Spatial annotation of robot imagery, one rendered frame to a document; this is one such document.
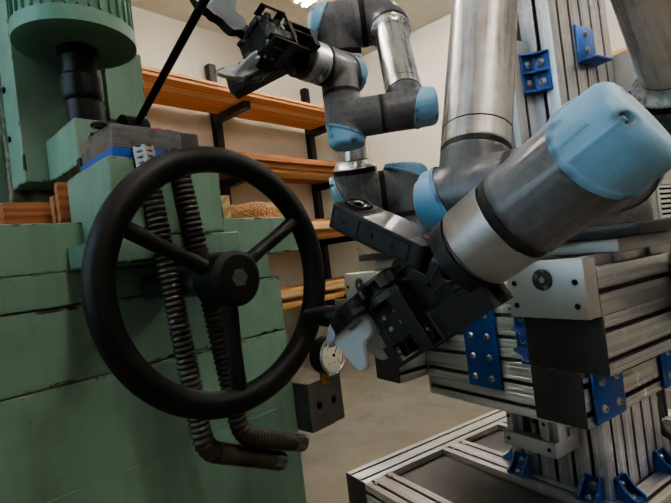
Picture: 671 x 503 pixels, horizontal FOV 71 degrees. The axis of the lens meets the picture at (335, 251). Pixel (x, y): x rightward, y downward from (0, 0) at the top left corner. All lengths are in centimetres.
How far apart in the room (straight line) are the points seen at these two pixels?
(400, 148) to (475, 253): 408
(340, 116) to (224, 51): 329
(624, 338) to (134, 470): 72
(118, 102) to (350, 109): 48
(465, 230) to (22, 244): 48
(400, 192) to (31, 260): 86
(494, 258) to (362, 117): 60
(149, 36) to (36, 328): 333
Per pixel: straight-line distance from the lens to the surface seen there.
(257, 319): 77
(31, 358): 63
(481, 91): 54
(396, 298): 42
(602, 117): 34
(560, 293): 79
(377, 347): 52
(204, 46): 408
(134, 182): 48
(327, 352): 78
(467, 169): 49
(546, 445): 120
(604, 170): 34
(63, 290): 64
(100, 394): 66
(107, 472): 68
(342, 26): 125
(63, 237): 64
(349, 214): 44
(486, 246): 37
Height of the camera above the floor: 82
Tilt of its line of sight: 1 degrees up
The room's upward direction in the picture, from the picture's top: 7 degrees counter-clockwise
